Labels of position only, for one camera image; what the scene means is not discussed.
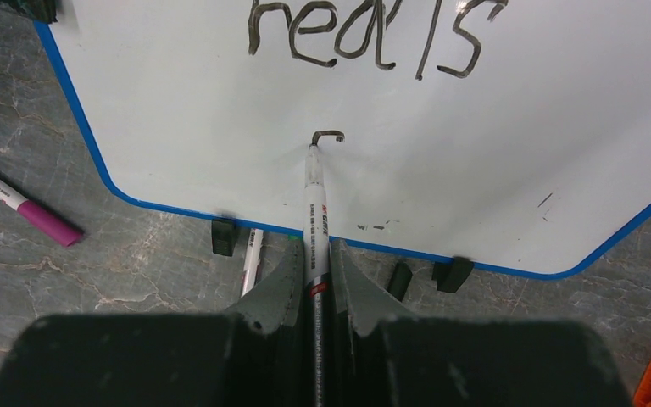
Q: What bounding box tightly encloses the blue framed whiteboard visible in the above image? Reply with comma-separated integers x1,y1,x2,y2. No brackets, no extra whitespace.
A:
36,1,651,279

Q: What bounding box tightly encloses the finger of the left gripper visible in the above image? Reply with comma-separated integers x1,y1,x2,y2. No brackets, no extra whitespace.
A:
0,0,58,24

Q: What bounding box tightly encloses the black marker cap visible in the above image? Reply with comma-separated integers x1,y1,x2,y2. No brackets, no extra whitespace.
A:
387,261,413,302

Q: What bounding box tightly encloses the red whiteboard marker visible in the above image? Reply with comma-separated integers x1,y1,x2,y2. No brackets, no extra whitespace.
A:
240,229,264,297

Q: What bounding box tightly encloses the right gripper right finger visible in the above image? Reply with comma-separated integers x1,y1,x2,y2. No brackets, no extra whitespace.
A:
330,239,415,337

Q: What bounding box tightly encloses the black whiteboard marker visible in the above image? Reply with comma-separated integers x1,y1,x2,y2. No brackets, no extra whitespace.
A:
303,143,331,406

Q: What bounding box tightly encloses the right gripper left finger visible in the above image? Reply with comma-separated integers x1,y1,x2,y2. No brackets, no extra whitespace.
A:
224,240,305,336

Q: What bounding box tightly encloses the pink whiteboard marker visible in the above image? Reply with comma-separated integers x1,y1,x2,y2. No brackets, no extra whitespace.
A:
0,179,84,247

